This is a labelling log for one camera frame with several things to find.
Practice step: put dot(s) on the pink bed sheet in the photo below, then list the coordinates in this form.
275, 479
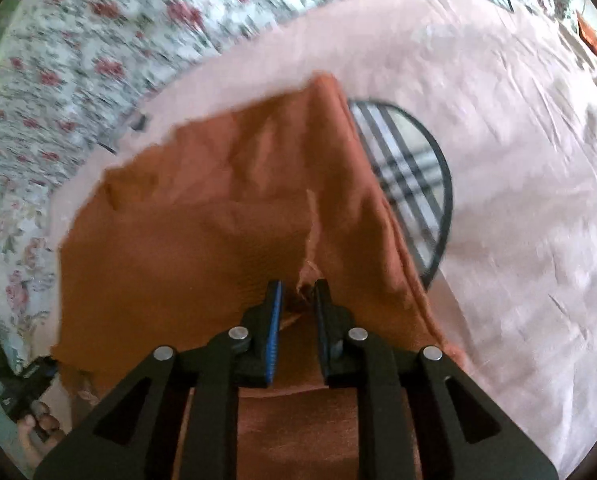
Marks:
503, 160

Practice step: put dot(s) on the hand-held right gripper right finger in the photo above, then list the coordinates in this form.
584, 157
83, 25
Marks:
320, 320

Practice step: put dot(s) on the floral bed cover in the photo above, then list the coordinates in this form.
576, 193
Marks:
78, 60

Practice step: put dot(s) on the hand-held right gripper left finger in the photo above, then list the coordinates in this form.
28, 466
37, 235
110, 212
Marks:
276, 320

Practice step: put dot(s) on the plaid patterned round plate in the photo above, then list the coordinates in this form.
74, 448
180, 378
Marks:
409, 170

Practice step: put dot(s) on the person's left hand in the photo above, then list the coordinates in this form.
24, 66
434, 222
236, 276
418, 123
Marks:
38, 440

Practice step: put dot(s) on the rust orange cloth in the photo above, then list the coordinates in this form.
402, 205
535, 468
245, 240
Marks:
203, 210

